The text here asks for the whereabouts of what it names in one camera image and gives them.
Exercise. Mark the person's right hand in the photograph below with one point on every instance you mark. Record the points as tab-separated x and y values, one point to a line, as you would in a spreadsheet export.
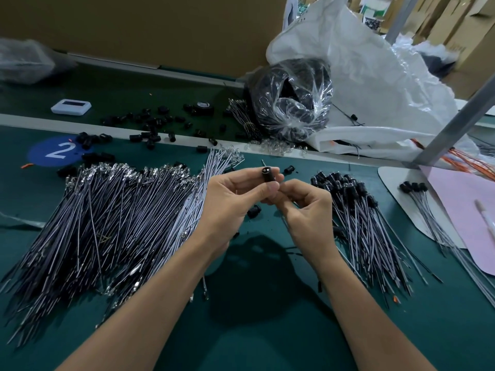
309	220

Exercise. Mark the person's left hand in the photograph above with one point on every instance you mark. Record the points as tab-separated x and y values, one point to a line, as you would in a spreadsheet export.
232	204

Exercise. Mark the black plastic caps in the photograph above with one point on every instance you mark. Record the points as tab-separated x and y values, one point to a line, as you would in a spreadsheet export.
151	136

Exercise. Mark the person's right forearm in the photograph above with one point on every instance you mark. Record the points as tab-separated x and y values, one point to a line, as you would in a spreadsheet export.
371	320

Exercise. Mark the person's left forearm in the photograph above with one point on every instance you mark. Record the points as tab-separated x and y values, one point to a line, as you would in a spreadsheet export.
135	317

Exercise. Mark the clear bag with black contents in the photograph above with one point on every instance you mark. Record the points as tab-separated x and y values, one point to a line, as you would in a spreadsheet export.
290	100

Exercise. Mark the pink paper sheet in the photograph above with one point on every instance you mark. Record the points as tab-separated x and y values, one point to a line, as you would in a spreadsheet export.
456	204

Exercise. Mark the large white plastic sack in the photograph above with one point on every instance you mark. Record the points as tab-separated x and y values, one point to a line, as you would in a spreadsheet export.
371	81

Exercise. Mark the white pen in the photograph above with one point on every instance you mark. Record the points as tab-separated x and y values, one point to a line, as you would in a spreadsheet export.
486	220

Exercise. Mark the blue round number sticker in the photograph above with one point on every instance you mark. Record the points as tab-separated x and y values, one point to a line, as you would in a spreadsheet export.
52	152

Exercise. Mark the small white timer device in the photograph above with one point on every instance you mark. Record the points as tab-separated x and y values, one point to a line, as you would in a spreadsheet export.
71	106

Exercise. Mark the brown cardboard panel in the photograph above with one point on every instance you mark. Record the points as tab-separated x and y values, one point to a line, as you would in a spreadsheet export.
155	31

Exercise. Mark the clear plastic strip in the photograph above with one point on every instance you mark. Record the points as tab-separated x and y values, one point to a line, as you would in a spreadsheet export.
19	219

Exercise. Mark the stack of cardboard boxes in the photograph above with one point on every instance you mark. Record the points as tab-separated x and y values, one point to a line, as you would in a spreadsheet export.
468	31

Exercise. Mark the crumpled clear plastic bag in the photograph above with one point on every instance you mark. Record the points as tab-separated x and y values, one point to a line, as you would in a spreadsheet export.
27	61

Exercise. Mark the grey metal frame post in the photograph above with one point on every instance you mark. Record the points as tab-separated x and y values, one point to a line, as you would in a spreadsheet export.
402	17
456	123

